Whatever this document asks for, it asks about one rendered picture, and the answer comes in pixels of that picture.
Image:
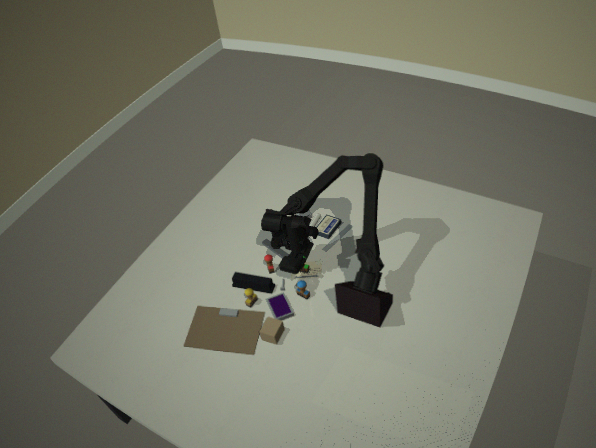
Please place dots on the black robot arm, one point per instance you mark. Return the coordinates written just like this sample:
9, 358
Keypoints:
368, 278

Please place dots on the tan box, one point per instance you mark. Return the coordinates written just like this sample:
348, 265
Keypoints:
272, 330

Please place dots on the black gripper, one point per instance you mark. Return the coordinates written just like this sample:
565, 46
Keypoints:
299, 248

